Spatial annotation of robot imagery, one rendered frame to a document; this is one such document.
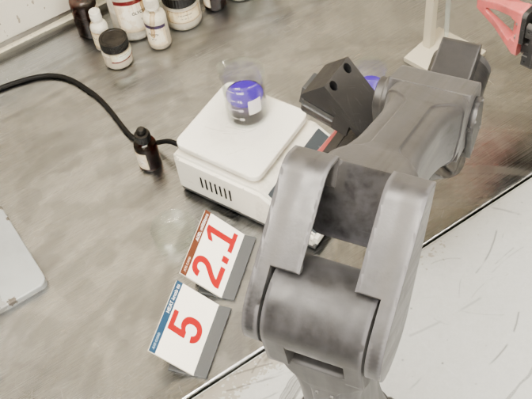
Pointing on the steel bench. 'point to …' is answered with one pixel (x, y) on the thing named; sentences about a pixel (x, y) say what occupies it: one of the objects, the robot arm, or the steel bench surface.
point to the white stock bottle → (128, 17)
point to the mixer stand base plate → (17, 267)
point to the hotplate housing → (189, 166)
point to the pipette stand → (421, 60)
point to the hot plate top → (241, 138)
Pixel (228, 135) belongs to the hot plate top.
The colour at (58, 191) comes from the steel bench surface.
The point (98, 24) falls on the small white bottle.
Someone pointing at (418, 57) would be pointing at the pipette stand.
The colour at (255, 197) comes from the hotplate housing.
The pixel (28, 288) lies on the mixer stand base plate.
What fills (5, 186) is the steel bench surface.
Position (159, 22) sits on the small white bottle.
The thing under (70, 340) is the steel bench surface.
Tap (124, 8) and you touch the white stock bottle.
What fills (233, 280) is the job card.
